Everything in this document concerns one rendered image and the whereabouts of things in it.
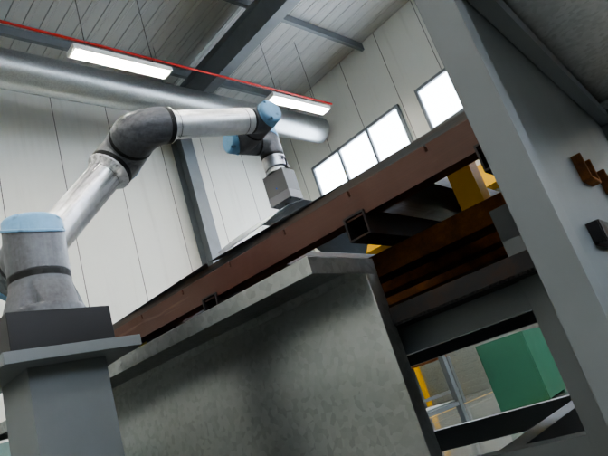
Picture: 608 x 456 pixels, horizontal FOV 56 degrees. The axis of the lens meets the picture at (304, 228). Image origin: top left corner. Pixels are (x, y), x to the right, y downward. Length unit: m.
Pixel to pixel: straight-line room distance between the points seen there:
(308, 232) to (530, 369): 3.97
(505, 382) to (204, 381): 3.95
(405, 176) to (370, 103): 10.92
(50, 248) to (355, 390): 0.64
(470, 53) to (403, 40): 11.15
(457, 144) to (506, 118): 0.39
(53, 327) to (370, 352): 0.56
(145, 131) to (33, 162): 8.66
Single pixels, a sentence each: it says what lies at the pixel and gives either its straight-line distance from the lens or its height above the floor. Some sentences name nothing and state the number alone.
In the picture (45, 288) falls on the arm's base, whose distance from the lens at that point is 1.16.
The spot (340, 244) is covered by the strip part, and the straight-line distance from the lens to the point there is 1.92.
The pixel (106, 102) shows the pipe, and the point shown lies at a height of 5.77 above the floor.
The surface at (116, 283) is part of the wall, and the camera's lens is 9.62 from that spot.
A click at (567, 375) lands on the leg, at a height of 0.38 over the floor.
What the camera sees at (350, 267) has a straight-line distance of 1.01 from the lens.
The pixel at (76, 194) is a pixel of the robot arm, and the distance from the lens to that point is 1.45.
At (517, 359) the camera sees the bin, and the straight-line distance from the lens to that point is 5.03.
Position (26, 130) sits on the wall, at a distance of 10.39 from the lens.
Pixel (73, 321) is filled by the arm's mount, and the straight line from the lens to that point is 1.11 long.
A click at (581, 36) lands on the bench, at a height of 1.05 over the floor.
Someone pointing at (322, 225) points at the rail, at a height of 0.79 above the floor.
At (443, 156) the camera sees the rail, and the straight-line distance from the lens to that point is 1.03.
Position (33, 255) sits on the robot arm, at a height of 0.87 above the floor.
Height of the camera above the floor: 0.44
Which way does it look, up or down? 18 degrees up
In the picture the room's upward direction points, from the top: 18 degrees counter-clockwise
